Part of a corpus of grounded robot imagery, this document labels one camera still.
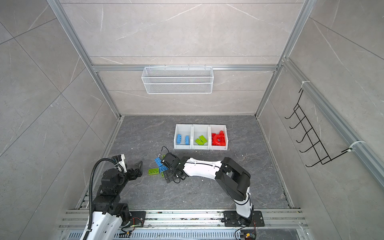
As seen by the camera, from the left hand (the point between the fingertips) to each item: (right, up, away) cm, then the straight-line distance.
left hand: (133, 160), depth 80 cm
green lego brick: (+37, +8, +24) cm, 44 cm away
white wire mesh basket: (+22, +51, +20) cm, 59 cm away
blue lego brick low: (+28, +9, +22) cm, 37 cm away
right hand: (+20, -9, +7) cm, 23 cm away
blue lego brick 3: (+14, -7, +10) cm, 19 cm away
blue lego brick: (+11, -3, +13) cm, 17 cm away
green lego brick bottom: (+14, -10, +8) cm, 19 cm away
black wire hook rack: (+85, +7, -22) cm, 88 cm away
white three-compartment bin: (+33, +16, +21) cm, 42 cm away
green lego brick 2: (+39, +10, +24) cm, 47 cm away
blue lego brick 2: (+22, +10, +23) cm, 34 cm away
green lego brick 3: (+8, -9, +9) cm, 15 cm away
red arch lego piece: (+51, +10, +21) cm, 56 cm away
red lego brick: (+46, +13, +23) cm, 53 cm away
